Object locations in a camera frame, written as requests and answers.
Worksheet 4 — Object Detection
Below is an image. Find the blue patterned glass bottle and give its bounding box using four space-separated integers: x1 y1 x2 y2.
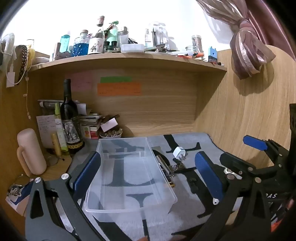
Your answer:
73 30 91 57

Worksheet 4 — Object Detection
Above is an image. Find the white hanging cable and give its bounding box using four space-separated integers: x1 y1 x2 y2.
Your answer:
23 70 31 120

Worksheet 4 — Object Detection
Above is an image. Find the metal key ring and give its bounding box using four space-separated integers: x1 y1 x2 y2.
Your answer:
168 158 188 173

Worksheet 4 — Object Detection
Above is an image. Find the teal bottle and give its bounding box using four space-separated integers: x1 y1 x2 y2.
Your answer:
60 35 70 53

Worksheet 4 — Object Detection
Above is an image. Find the patterned strap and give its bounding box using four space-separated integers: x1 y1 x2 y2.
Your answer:
14 45 29 85

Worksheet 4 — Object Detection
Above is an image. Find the rolled printed paper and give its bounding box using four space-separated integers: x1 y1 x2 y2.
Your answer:
38 99 79 108

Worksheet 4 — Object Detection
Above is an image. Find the small box with fruit print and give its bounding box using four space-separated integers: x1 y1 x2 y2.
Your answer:
81 125 92 139

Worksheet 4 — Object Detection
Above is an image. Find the green sticky note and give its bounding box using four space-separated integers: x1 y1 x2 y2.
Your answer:
100 76 132 83

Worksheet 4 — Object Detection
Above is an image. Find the clear plastic storage box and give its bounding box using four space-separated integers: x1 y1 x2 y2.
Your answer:
84 137 178 234

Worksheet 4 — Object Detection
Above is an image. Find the blue and white booklet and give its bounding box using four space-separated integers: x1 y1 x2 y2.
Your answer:
5 178 35 217

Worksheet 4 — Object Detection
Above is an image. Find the silver bottle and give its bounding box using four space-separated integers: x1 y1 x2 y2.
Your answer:
118 27 129 45

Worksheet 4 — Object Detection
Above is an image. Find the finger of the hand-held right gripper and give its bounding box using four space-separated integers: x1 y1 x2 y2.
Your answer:
219 152 294 205
243 135 292 167

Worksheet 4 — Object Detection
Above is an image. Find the clear glass jar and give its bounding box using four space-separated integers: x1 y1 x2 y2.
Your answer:
145 22 169 48

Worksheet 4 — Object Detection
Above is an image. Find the bowl of trinkets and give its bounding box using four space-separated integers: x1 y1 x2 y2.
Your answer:
99 128 123 139

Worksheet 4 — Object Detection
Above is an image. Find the white plastic container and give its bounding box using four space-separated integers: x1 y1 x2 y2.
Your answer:
121 44 145 53

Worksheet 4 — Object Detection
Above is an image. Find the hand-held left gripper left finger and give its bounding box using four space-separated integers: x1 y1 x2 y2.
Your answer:
25 151 102 241

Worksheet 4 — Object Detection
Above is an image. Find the pink mug with handle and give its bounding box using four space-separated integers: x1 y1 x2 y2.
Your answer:
17 128 47 177

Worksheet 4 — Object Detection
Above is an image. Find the white illustrated bottle with cork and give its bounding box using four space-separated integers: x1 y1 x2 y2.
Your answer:
88 16 105 55

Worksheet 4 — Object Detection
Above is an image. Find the handwritten paper note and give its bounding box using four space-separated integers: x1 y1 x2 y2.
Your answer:
36 114 57 149

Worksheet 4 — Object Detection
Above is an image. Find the stack of papers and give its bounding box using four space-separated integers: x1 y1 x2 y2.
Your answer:
79 112 102 127

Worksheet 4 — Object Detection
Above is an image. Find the wooden shelf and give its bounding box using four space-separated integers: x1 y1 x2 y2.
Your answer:
29 50 228 72

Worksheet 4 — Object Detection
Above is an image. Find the white cloth bag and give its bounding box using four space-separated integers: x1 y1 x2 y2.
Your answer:
0 33 15 67

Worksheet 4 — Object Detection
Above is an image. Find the beaded bracelet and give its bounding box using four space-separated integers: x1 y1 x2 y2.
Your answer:
7 183 23 197

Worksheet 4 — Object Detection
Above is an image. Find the white folded paper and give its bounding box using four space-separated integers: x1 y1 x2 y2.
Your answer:
76 103 88 115

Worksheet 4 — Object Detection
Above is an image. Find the grey mat with black letters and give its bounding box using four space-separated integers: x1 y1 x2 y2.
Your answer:
53 132 250 241

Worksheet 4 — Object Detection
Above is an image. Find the glass jar with sticks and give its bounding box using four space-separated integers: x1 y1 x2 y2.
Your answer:
191 35 203 52

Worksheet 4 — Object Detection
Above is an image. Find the black plastic gadget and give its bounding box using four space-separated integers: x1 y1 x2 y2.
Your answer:
188 176 200 193

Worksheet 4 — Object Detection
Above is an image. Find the yellow tube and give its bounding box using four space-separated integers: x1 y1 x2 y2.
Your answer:
51 133 63 157

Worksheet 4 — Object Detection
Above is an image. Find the white charger plug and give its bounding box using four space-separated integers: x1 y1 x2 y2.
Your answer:
173 146 187 161

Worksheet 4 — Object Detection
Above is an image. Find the blue block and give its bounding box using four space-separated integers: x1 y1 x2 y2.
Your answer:
208 46 218 62

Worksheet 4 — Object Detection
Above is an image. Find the green spray bottle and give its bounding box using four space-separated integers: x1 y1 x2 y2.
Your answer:
54 103 70 155

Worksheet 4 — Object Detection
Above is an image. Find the dark wine bottle elephant label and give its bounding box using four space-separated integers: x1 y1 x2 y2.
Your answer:
60 79 85 155

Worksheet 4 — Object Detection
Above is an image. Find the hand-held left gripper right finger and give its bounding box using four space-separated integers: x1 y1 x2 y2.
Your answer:
190 151 272 241

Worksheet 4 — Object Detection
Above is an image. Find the pink tied curtain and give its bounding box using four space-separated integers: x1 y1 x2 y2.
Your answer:
195 0 277 80

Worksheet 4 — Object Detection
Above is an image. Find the pink card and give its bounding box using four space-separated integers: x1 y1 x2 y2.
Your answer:
100 117 119 132

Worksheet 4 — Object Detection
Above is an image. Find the green pump bottle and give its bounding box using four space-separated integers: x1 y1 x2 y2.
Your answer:
104 21 119 51

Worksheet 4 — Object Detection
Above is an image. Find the orange sticky note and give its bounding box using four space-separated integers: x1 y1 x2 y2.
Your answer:
97 82 142 96

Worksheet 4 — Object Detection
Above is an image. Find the pink sticky note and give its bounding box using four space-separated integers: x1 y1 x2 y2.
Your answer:
65 72 94 91

